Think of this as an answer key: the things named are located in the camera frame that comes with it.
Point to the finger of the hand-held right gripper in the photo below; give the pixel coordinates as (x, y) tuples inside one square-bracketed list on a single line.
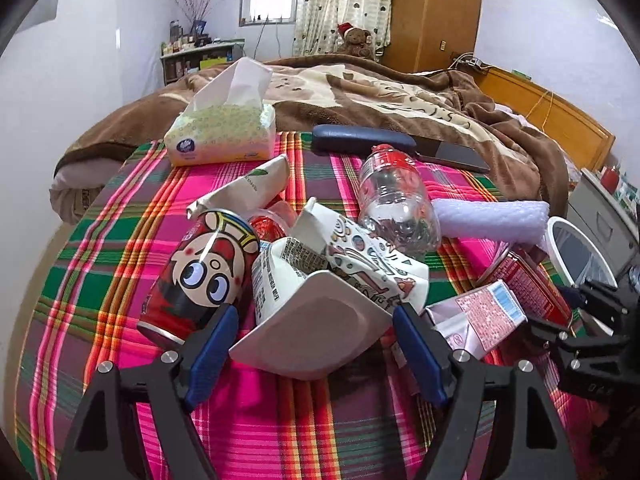
[(600, 300), (550, 332)]

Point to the soft tissue pack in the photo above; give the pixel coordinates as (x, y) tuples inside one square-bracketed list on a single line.
[(220, 130)]

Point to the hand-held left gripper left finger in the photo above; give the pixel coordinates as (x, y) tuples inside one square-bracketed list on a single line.
[(212, 355)]

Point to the teddy bear with red hat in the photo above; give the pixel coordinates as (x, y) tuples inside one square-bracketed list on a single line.
[(355, 42)]

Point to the beige drink carton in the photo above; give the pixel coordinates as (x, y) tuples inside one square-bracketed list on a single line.
[(250, 185)]

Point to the red cartoon face can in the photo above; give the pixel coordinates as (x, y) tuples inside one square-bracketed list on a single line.
[(200, 270)]

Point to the wooden headboard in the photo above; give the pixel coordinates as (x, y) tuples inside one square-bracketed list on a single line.
[(550, 105)]

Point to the power strip with plugs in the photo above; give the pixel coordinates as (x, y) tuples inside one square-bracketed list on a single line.
[(472, 62)]

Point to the pink green plaid blanket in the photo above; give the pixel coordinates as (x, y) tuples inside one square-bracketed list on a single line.
[(125, 240)]

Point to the small clear plastic cup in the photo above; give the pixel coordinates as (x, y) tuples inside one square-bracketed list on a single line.
[(267, 227)]

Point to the black smartphone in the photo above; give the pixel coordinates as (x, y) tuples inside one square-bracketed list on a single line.
[(450, 152)]

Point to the vase with dry branches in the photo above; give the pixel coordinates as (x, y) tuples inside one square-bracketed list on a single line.
[(197, 15)]

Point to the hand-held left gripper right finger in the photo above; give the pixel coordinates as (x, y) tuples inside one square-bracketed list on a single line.
[(420, 360)]

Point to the pink and white carton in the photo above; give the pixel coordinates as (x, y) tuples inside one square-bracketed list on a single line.
[(480, 315)]

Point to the cluttered shelf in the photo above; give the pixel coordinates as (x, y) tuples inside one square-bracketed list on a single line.
[(200, 57)]

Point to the dark blue glasses case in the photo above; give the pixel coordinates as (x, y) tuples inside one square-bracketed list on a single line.
[(350, 140)]

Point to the brown patterned blanket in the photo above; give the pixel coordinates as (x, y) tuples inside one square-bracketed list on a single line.
[(350, 90)]

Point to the small window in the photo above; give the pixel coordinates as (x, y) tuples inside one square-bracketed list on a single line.
[(270, 5)]

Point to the printed white paper cup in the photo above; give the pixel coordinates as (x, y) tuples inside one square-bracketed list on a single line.
[(360, 255)]

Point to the white rimmed clear trash bin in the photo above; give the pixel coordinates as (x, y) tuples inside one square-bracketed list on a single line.
[(550, 250)]

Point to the red crushed carton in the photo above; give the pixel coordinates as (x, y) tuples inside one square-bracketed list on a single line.
[(530, 280)]

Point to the wooden wardrobe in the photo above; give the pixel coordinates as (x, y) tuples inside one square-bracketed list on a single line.
[(435, 10)]

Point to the white foam net sleeve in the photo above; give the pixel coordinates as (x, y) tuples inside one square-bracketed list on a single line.
[(490, 220)]

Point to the clear bottle with red label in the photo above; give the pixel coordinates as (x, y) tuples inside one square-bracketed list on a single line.
[(395, 195)]

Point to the grey cabinet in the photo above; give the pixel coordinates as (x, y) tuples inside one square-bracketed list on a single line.
[(600, 210)]

